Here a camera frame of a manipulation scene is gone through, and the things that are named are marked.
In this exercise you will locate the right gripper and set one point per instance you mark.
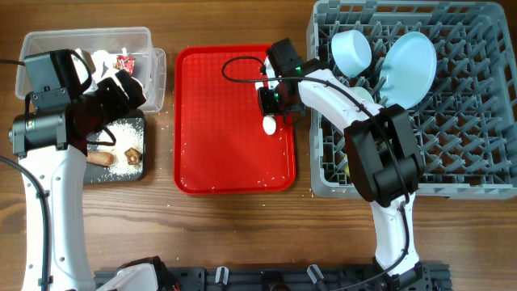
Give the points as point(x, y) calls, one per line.
point(266, 109)

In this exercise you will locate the light green bowl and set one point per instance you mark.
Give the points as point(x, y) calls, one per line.
point(362, 95)

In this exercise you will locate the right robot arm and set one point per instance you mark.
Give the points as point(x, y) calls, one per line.
point(382, 153)

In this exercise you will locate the clear plastic waste bin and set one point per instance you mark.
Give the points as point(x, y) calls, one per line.
point(150, 67)

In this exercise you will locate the grey dishwasher rack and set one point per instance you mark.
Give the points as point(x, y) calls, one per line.
point(466, 124)

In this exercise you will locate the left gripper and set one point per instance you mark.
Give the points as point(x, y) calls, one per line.
point(120, 103)

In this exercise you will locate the red serving tray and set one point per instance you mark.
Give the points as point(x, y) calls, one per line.
point(220, 146)

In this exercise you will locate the yellow plastic cup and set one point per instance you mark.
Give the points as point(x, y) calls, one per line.
point(346, 169)

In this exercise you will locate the black food waste tray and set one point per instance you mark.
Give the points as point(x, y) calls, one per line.
point(92, 174)

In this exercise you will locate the small light blue plate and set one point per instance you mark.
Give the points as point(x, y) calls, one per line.
point(351, 52)

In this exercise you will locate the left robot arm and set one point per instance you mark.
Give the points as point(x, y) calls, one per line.
point(50, 143)

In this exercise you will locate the brown mushroom piece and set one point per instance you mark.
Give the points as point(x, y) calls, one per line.
point(133, 156)

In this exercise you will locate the large light blue plate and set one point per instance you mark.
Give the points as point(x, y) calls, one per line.
point(409, 70)

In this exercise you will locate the white napkin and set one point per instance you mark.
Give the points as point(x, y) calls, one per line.
point(104, 63)

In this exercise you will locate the white plastic spoon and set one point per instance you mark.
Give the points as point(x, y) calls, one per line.
point(269, 125)

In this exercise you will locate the white rice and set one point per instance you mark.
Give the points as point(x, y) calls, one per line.
point(129, 133)

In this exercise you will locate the red snack wrapper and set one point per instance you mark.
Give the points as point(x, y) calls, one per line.
point(126, 63)

